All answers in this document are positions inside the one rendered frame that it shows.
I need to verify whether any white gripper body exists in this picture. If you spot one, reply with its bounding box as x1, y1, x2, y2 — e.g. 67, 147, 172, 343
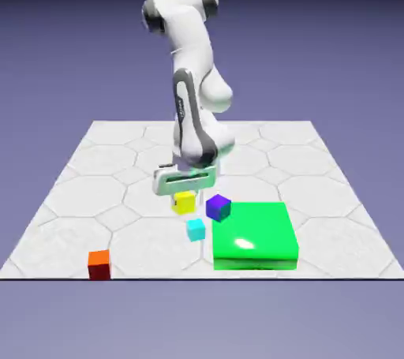
152, 164, 219, 197

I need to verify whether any small yellow cube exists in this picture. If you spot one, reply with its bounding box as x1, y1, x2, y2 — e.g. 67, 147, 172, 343
171, 190, 197, 216

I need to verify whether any small purple cube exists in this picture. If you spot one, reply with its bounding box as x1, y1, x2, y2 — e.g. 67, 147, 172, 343
205, 193, 232, 223

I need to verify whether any small cyan cube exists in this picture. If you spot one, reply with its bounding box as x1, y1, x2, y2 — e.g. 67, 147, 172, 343
185, 218, 207, 242

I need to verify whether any small orange cube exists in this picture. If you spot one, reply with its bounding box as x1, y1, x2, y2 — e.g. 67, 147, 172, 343
87, 249, 112, 281

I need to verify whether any large green box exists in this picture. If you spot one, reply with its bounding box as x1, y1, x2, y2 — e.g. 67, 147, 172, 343
210, 201, 300, 271

